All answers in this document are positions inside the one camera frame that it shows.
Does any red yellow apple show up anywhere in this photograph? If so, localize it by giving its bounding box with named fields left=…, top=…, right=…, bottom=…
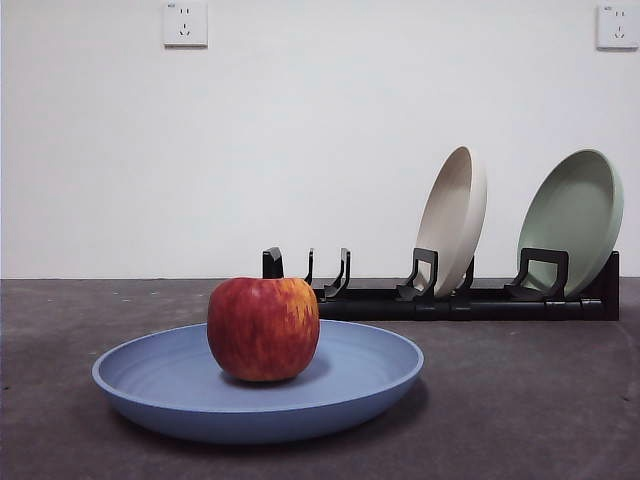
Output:
left=206, top=275, right=321, bottom=384

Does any blue plate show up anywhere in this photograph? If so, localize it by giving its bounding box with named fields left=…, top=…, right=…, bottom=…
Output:
left=90, top=319, right=426, bottom=445

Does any black plate rack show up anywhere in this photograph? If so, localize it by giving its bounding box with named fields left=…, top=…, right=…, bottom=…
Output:
left=261, top=246, right=620, bottom=323

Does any beige plate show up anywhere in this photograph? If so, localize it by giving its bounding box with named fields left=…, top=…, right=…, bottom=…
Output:
left=414, top=145, right=489, bottom=300

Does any green plate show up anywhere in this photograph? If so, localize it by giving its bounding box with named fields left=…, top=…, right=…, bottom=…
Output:
left=515, top=148, right=625, bottom=299

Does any white wall socket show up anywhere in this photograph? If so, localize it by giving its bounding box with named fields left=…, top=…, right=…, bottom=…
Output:
left=162, top=1, right=209, bottom=50
left=594, top=4, right=640, bottom=52

